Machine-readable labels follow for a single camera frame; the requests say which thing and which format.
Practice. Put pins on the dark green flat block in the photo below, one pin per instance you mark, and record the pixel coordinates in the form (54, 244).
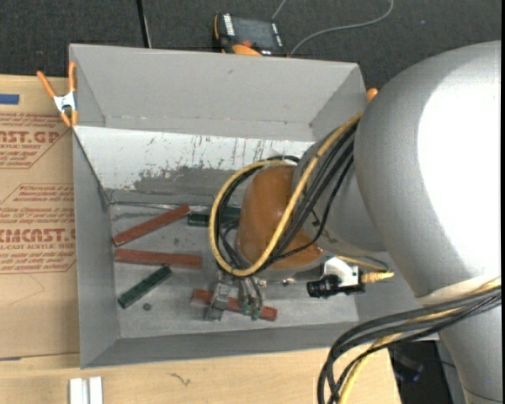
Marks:
(145, 286)
(198, 218)

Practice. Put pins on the red-brown flat block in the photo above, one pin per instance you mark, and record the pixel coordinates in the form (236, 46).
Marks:
(151, 224)
(157, 258)
(200, 297)

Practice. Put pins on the brown cardboard board red print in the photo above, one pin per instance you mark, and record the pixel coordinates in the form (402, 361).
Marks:
(33, 309)

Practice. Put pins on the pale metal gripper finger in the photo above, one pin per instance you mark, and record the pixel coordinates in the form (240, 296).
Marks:
(219, 303)

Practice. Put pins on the grey metal bin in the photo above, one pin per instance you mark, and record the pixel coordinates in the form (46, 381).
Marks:
(160, 86)

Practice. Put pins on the black cylinder on white bracket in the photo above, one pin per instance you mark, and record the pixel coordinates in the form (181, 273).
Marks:
(341, 274)

